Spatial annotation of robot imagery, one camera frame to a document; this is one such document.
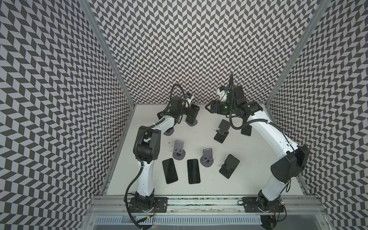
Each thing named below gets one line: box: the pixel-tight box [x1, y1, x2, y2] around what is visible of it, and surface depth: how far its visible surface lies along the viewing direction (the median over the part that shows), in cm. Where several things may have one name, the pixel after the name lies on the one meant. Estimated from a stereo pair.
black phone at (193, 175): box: [186, 158, 201, 184], surface depth 86 cm
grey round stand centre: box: [199, 147, 214, 168], surface depth 86 cm
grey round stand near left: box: [172, 139, 186, 161], surface depth 91 cm
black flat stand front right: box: [218, 153, 241, 180], surface depth 81 cm
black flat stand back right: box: [213, 119, 231, 144], surface depth 98 cm
